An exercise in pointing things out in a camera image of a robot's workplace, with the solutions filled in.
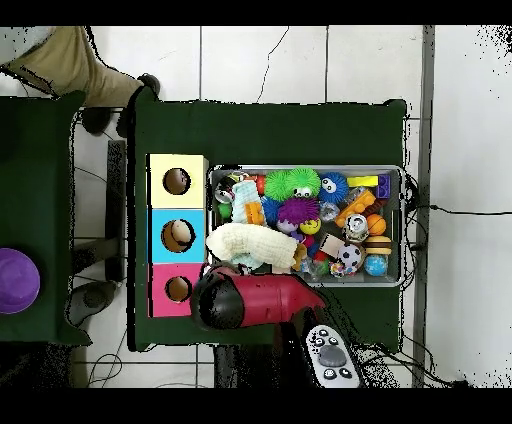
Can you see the cream knitted cloth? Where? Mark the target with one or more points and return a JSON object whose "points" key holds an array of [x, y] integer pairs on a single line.
{"points": [[256, 242]]}

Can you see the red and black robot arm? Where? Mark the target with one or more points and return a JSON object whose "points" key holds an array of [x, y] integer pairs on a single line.
{"points": [[272, 296]]}

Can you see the wooden box with three holes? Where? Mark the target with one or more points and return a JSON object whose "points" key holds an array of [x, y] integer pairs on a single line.
{"points": [[176, 196]]}

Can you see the silver mesh bin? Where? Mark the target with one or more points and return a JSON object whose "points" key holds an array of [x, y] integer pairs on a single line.
{"points": [[394, 240]]}

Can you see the orange plastic building block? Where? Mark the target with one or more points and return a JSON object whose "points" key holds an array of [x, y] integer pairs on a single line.
{"points": [[254, 212]]}

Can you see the light blue knitted cloth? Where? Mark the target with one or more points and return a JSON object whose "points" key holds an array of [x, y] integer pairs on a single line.
{"points": [[244, 196]]}

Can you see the purple spiky toy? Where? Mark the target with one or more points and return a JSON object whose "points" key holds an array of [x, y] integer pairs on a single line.
{"points": [[298, 210]]}

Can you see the large green spiky ball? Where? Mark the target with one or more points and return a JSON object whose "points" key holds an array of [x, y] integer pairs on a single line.
{"points": [[304, 180]]}

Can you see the dark green table cloth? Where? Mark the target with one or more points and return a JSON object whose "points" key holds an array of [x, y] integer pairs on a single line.
{"points": [[260, 132], [32, 180]]}

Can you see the blue spiky ball with eyes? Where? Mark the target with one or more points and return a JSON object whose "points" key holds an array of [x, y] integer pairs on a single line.
{"points": [[334, 188]]}

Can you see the long orange building block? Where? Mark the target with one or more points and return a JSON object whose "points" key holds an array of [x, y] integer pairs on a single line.
{"points": [[356, 206]]}

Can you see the silver drink can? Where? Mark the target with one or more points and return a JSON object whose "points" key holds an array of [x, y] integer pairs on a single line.
{"points": [[356, 228]]}

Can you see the small soccer ball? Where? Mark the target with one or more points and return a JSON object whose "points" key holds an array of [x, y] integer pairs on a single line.
{"points": [[350, 256]]}

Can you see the orange toy basketball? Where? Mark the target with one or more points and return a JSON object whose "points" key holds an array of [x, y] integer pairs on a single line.
{"points": [[376, 224]]}

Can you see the black stand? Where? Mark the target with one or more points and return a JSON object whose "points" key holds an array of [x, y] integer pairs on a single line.
{"points": [[116, 200]]}

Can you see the person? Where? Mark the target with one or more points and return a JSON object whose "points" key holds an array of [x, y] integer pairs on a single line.
{"points": [[80, 72]]}

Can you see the purple bowl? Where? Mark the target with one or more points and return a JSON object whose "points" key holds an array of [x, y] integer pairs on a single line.
{"points": [[16, 280]]}

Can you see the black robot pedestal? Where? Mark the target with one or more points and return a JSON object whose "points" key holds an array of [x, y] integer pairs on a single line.
{"points": [[240, 368]]}

